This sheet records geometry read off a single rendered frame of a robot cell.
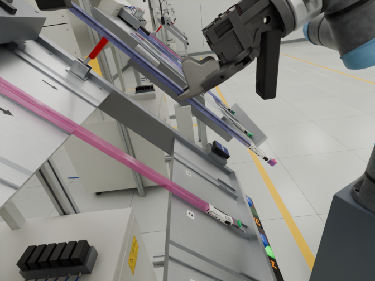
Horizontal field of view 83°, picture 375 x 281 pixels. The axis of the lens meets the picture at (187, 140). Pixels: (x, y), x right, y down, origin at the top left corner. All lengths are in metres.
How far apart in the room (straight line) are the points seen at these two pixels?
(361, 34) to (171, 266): 0.43
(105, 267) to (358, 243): 0.77
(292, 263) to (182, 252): 1.05
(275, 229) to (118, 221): 0.97
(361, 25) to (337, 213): 0.63
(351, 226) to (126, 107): 0.78
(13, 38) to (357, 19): 0.53
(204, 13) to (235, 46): 7.55
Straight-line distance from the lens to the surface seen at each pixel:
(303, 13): 0.40
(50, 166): 0.74
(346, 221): 0.91
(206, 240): 0.37
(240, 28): 0.37
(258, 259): 0.45
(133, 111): 0.52
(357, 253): 0.97
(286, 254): 1.35
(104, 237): 0.68
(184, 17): 7.88
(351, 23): 0.44
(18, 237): 0.84
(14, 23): 0.44
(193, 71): 0.37
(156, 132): 0.53
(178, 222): 0.35
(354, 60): 0.47
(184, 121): 0.80
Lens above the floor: 1.11
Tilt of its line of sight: 29 degrees down
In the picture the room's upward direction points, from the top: 8 degrees counter-clockwise
